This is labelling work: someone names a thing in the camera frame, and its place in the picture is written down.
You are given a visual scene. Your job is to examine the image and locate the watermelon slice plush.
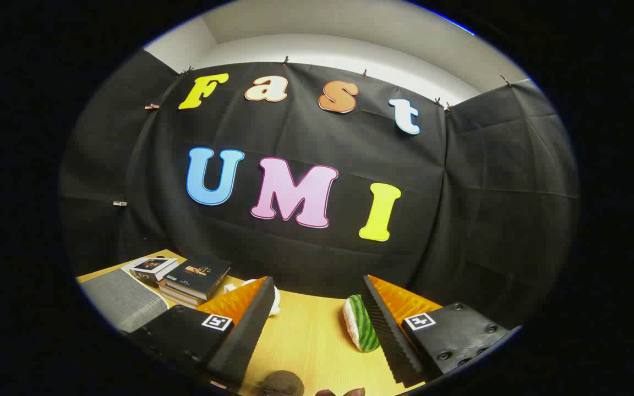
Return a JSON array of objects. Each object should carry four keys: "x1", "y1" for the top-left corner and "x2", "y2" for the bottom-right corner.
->
[{"x1": 342, "y1": 294, "x2": 381, "y2": 353}]

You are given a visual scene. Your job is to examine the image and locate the white plush toy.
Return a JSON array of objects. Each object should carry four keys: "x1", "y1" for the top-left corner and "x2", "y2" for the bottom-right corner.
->
[{"x1": 223, "y1": 278, "x2": 282, "y2": 317}]

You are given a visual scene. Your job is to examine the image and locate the row of dark cloth clips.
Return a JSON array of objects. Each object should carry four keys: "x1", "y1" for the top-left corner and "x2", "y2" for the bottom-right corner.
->
[{"x1": 181, "y1": 55, "x2": 513, "y2": 112}]

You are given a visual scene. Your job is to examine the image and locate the brown cover book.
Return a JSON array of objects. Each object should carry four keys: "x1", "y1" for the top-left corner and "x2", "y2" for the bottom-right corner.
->
[{"x1": 157, "y1": 282, "x2": 207, "y2": 309}]

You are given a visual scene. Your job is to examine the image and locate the grey fabric storage box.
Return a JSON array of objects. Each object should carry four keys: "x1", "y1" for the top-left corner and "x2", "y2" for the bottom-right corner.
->
[{"x1": 80, "y1": 268, "x2": 169, "y2": 334}]

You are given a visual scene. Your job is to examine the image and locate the black backdrop cloth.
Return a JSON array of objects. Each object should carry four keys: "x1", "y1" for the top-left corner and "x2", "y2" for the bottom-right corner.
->
[{"x1": 58, "y1": 49, "x2": 581, "y2": 331}]

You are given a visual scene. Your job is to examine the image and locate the dark blue book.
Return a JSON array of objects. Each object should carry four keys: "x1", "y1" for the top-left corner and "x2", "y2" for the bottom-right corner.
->
[{"x1": 163, "y1": 257, "x2": 232, "y2": 302}]

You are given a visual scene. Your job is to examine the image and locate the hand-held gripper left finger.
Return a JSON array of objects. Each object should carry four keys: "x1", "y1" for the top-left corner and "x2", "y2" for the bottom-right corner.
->
[{"x1": 124, "y1": 276, "x2": 277, "y2": 388}]

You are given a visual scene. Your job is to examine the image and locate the white cover book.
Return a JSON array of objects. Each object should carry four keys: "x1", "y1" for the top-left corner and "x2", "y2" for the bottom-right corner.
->
[{"x1": 122, "y1": 256, "x2": 180, "y2": 287}]

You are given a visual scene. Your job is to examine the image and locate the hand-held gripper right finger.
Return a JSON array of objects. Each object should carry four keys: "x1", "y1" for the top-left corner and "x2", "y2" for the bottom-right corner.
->
[{"x1": 361, "y1": 274, "x2": 522, "y2": 387}]

